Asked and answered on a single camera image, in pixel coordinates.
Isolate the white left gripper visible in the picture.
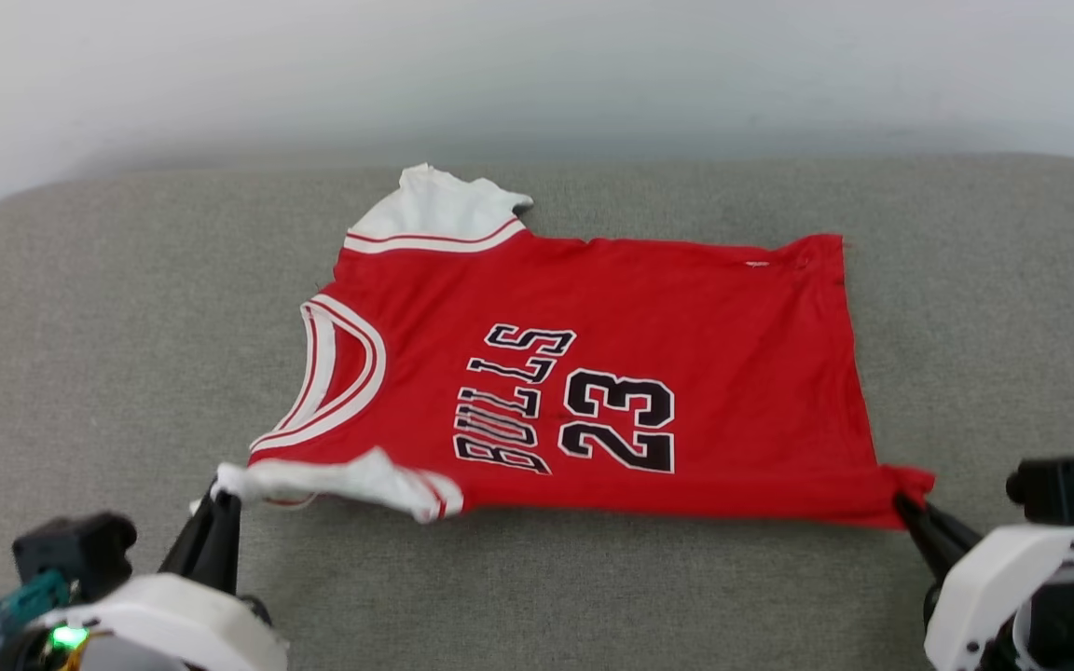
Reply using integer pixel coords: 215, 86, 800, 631
32, 486, 289, 671

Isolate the red Bulls basketball jersey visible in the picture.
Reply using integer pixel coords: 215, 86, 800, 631
190, 163, 936, 530

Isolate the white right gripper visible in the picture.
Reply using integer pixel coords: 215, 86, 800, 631
893, 492, 1074, 671

